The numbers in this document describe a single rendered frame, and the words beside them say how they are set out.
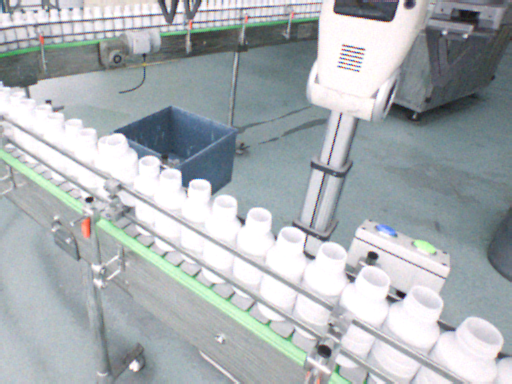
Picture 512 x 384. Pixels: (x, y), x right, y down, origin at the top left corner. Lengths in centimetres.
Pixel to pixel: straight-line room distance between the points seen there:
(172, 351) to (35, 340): 59
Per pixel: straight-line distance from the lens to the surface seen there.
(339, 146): 118
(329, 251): 59
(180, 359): 178
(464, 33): 53
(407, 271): 70
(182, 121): 146
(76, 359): 182
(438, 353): 59
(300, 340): 67
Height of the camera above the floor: 154
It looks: 30 degrees down
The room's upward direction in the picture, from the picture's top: 3 degrees clockwise
